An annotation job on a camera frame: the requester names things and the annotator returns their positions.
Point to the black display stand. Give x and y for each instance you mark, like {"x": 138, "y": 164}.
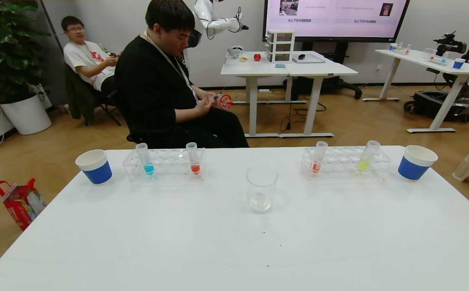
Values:
{"x": 339, "y": 85}

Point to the small clear tube rack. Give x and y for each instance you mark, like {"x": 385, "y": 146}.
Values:
{"x": 440, "y": 60}
{"x": 403, "y": 49}

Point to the clear glass beaker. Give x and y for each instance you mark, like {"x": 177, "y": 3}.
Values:
{"x": 261, "y": 202}

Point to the blue white paper cup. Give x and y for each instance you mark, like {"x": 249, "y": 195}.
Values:
{"x": 414, "y": 169}
{"x": 97, "y": 171}

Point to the small glass beaker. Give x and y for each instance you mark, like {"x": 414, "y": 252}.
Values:
{"x": 429, "y": 53}

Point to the black office chair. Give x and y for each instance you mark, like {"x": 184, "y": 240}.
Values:
{"x": 135, "y": 138}

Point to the white plant pot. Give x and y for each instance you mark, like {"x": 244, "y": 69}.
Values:
{"x": 26, "y": 115}

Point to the white drawer organizer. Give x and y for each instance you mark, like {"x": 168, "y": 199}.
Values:
{"x": 281, "y": 44}

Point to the white bowl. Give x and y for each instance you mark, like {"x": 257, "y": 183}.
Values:
{"x": 235, "y": 51}

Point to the grey tablet pad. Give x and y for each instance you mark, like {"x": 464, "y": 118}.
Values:
{"x": 309, "y": 59}

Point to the green potted plant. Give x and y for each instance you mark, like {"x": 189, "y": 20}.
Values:
{"x": 4, "y": 48}

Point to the yellow pigment test tube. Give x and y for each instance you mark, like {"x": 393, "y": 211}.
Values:
{"x": 366, "y": 161}

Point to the blue pigment test tube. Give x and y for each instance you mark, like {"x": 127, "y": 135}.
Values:
{"x": 146, "y": 158}

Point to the man in black shirt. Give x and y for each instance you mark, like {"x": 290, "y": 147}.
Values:
{"x": 149, "y": 89}

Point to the red pigment test tube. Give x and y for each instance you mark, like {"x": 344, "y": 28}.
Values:
{"x": 318, "y": 158}
{"x": 194, "y": 161}

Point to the dark folding chair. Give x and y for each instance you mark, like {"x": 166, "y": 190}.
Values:
{"x": 79, "y": 95}

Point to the man in white t-shirt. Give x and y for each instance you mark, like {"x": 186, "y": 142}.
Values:
{"x": 83, "y": 56}

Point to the red pink toy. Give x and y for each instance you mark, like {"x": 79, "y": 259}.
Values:
{"x": 223, "y": 102}

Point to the large wall display screen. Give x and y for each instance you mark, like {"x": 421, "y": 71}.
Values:
{"x": 335, "y": 20}

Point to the long white standing desk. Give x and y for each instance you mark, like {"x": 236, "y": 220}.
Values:
{"x": 420, "y": 58}

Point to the black camera rig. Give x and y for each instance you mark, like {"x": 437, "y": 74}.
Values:
{"x": 448, "y": 42}

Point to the red paper shopping bag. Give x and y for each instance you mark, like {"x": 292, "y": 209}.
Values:
{"x": 18, "y": 206}

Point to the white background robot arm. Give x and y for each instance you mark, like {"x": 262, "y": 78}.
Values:
{"x": 218, "y": 25}

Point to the clear plastic tube rack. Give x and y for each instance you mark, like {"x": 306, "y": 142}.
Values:
{"x": 170, "y": 162}
{"x": 343, "y": 162}

